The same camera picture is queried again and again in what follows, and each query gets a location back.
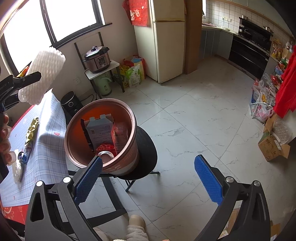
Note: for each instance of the yellow snack bag on sill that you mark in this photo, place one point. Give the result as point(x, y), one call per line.
point(23, 72)

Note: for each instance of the red hanging cloth organizer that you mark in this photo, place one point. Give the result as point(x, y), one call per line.
point(137, 11)

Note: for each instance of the gold foil wrapper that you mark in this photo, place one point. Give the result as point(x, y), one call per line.
point(32, 130)

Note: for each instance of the crushed blue white can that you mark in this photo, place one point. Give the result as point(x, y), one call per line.
point(24, 155)

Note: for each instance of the green white shopping bag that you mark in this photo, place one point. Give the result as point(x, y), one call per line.
point(133, 76)

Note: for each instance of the beige fuzzy slipper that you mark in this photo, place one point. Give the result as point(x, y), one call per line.
point(136, 221)

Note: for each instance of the light green electric kettle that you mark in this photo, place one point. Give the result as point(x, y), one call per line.
point(103, 84)

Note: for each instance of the white foam net sleeve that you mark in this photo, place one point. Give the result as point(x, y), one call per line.
point(49, 63)

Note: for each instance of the white grey carton in bin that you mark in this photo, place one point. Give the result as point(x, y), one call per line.
point(99, 129)

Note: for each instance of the black stove and oven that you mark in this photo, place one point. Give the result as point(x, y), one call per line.
point(250, 48)

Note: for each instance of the cardboard box on floor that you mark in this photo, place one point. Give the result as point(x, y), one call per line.
point(275, 138)

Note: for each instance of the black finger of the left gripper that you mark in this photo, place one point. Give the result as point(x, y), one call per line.
point(10, 84)

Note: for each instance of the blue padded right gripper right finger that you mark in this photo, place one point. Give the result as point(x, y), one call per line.
point(252, 221)

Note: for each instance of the person's left hand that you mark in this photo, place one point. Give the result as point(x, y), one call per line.
point(9, 156)

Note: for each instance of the black round stool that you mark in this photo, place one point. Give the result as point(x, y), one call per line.
point(147, 159)

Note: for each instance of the pink round trash bin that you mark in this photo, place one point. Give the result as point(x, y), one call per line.
point(119, 157)

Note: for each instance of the white red plastic bag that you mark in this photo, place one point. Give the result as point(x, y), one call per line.
point(261, 105)

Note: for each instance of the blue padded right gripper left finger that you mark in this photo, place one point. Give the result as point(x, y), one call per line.
point(53, 206)

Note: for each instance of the checkered blue tablecloth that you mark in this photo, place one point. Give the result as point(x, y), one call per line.
point(47, 160)

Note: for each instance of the small white side table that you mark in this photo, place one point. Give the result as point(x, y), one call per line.
point(82, 47)

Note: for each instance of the black air fryer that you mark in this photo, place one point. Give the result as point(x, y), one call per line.
point(71, 103)

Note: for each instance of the red shopping bag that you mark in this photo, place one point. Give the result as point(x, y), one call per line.
point(136, 60)

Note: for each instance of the silver electric pressure cooker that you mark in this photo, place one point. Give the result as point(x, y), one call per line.
point(97, 59)

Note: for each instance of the cream double-door refrigerator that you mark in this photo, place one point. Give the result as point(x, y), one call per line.
point(162, 42)

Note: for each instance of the dark framed window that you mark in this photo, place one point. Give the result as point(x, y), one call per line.
point(37, 25)

